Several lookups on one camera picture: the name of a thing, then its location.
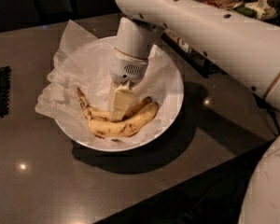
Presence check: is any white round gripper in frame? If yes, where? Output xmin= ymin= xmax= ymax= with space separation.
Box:
xmin=108 ymin=49 xmax=148 ymax=121

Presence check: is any spotted yellow banana front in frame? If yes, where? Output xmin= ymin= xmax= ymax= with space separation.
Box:
xmin=86 ymin=102 xmax=158 ymax=138

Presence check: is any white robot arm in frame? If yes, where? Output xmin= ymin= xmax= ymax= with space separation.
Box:
xmin=110 ymin=0 xmax=280 ymax=224

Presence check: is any white ceramic bowl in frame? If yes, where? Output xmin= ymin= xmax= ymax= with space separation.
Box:
xmin=56 ymin=37 xmax=184 ymax=152

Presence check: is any white paper liner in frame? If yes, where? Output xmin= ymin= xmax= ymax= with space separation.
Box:
xmin=35 ymin=19 xmax=181 ymax=143

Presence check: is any dark appliance in background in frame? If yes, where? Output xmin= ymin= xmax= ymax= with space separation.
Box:
xmin=33 ymin=0 xmax=77 ymax=24

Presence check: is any black grid mat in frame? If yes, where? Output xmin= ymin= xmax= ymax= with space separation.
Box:
xmin=0 ymin=66 xmax=11 ymax=118

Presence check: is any black cable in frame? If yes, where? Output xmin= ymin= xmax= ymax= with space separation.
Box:
xmin=264 ymin=103 xmax=280 ymax=135

